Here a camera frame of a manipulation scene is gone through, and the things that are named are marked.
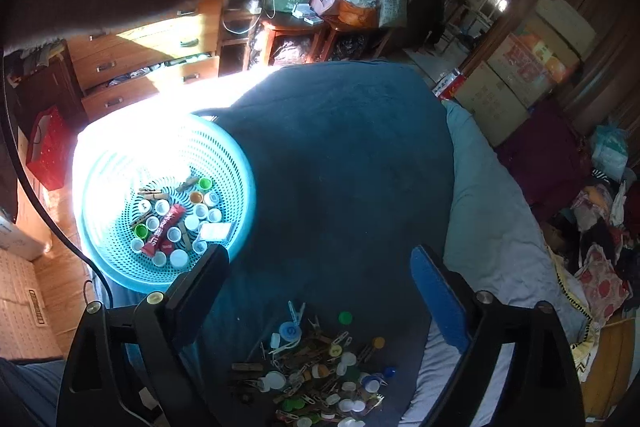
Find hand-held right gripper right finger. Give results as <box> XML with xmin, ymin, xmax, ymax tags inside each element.
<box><xmin>411</xmin><ymin>244</ymin><xmax>586</xmax><ymax>427</ymax></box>

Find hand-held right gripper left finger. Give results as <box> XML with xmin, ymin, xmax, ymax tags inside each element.
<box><xmin>57</xmin><ymin>244</ymin><xmax>231</xmax><ymax>427</ymax></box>

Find heap of caps and clothespins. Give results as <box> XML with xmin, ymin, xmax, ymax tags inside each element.
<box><xmin>129</xmin><ymin>176</ymin><xmax>223</xmax><ymax>269</ymax></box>
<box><xmin>230</xmin><ymin>299</ymin><xmax>401</xmax><ymax>427</ymax></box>

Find cyan plastic basket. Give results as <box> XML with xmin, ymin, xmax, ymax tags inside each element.
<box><xmin>75</xmin><ymin>109</ymin><xmax>258</xmax><ymax>294</ymax></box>

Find small white packet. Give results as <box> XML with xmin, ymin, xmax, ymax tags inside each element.
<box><xmin>197</xmin><ymin>222</ymin><xmax>233</xmax><ymax>244</ymax></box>

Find red sachet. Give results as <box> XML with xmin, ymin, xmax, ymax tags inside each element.
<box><xmin>141</xmin><ymin>203</ymin><xmax>187</xmax><ymax>257</ymax></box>

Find grey quilt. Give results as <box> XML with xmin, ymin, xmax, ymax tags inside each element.
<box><xmin>400</xmin><ymin>99</ymin><xmax>591</xmax><ymax>427</ymax></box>

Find yellow fringed sheet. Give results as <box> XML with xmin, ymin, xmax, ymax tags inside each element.
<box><xmin>547</xmin><ymin>247</ymin><xmax>608</xmax><ymax>383</ymax></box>

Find red floral pillow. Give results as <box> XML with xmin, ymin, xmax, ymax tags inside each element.
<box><xmin>575</xmin><ymin>244</ymin><xmax>631</xmax><ymax>325</ymax></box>

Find dark blue blanket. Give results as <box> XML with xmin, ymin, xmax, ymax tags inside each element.
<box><xmin>107</xmin><ymin>61</ymin><xmax>456</xmax><ymax>427</ymax></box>

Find maroon cloth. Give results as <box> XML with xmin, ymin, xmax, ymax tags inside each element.
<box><xmin>495</xmin><ymin>99</ymin><xmax>593</xmax><ymax>208</ymax></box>

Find heap of mixed clothes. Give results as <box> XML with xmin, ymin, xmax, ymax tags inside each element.
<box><xmin>545</xmin><ymin>167</ymin><xmax>640</xmax><ymax>308</ymax></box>

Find wooden bed headboard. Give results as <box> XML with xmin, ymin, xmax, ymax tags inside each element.
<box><xmin>580</xmin><ymin>312</ymin><xmax>638</xmax><ymax>420</ymax></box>

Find person's blue trousers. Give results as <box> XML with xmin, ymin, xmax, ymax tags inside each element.
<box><xmin>0</xmin><ymin>357</ymin><xmax>68</xmax><ymax>427</ymax></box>

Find red gift bag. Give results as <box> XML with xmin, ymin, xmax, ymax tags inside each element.
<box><xmin>25</xmin><ymin>106</ymin><xmax>73</xmax><ymax>190</ymax></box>

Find plain cardboard box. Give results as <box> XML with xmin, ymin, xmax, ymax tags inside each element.
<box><xmin>452</xmin><ymin>61</ymin><xmax>531</xmax><ymax>148</ymax></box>

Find red and white carton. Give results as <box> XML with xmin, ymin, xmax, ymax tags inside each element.
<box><xmin>432</xmin><ymin>69</ymin><xmax>468</xmax><ymax>100</ymax></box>

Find light blue plastic package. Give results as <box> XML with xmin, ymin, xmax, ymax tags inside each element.
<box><xmin>590</xmin><ymin>124</ymin><xmax>631</xmax><ymax>180</ymax></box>

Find wooden dresser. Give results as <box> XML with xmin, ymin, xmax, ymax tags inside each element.
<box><xmin>65</xmin><ymin>0</ymin><xmax>238</xmax><ymax>122</ymax></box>

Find red printed cardboard box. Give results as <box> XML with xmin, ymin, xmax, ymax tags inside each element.
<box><xmin>487</xmin><ymin>32</ymin><xmax>551</xmax><ymax>108</ymax></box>

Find orange printed cardboard box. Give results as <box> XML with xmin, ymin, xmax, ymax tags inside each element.
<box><xmin>530</xmin><ymin>34</ymin><xmax>583</xmax><ymax>82</ymax></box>

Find red wooden side table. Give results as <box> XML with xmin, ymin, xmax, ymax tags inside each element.
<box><xmin>245</xmin><ymin>14</ymin><xmax>396</xmax><ymax>68</ymax></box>

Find patterned cushion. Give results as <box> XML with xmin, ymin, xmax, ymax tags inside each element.
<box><xmin>377</xmin><ymin>0</ymin><xmax>408</xmax><ymax>28</ymax></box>

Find brown cardboard box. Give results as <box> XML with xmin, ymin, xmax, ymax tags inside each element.
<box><xmin>530</xmin><ymin>0</ymin><xmax>598</xmax><ymax>58</ymax></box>

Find black cable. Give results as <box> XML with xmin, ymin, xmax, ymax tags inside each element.
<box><xmin>0</xmin><ymin>52</ymin><xmax>113</xmax><ymax>313</ymax></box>

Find white charger with cables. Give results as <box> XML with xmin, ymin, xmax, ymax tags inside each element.
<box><xmin>222</xmin><ymin>0</ymin><xmax>266</xmax><ymax>35</ymax></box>

